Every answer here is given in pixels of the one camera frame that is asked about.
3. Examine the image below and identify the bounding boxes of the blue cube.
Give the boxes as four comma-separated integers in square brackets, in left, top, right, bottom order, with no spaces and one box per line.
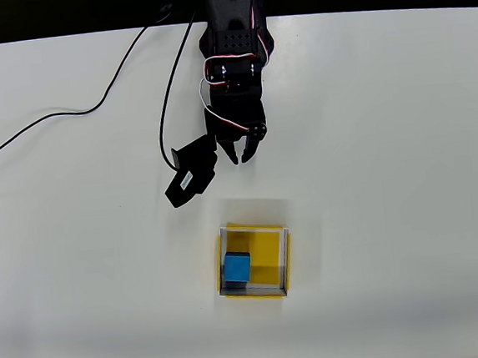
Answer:
[220,250,254,291]

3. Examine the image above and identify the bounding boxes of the yellow paper box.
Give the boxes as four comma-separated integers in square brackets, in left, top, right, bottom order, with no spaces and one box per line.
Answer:
[211,215,298,305]

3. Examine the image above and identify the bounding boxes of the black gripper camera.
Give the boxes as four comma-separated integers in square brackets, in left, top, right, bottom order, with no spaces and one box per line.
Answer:
[159,134,223,210]

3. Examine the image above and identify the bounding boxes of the black camera cable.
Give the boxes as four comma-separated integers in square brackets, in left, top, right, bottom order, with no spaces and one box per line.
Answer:
[0,0,222,186]

